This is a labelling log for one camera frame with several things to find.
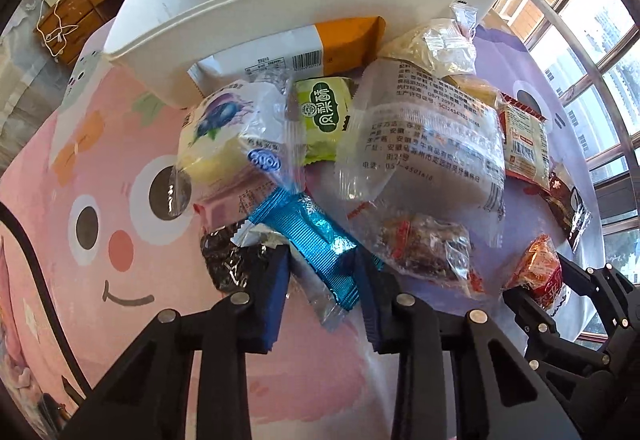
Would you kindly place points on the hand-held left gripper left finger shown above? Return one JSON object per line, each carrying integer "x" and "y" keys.
{"x": 265, "y": 305}

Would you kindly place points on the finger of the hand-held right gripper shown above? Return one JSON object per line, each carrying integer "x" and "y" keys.
{"x": 607, "y": 285}
{"x": 540, "y": 330}

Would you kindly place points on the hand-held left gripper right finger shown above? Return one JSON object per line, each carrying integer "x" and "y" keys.
{"x": 372, "y": 305}

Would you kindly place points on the dark foil snack packet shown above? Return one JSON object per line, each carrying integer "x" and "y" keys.
{"x": 222, "y": 260}

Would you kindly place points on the orange red snack packet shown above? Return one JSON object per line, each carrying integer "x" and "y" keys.
{"x": 537, "y": 267}

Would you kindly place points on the clear packet red-brown snack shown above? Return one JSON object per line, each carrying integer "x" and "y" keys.
{"x": 425, "y": 247}

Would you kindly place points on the blue foil snack packet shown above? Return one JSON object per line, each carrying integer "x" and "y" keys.
{"x": 310, "y": 235}

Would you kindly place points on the large clear bread packet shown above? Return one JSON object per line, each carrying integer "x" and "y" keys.
{"x": 425, "y": 145}

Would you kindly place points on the blueberry print cake packet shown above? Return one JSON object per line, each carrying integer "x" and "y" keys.
{"x": 225, "y": 130}

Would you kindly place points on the green pastry packet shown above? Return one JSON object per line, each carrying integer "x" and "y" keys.
{"x": 325, "y": 110}

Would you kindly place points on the clear rice cracker packet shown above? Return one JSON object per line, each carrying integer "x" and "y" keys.
{"x": 430, "y": 45}

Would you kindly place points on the white plastic bin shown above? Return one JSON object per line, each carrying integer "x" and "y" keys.
{"x": 165, "y": 35}

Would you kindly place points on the dark brown snack packet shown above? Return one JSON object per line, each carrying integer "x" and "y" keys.
{"x": 567, "y": 210}

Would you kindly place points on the pink snack packet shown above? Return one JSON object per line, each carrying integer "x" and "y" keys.
{"x": 225, "y": 210}

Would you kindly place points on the red packet with barcode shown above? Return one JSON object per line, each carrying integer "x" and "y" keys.
{"x": 522, "y": 145}

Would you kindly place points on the white and orange packet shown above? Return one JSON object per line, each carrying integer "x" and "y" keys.
{"x": 280, "y": 50}

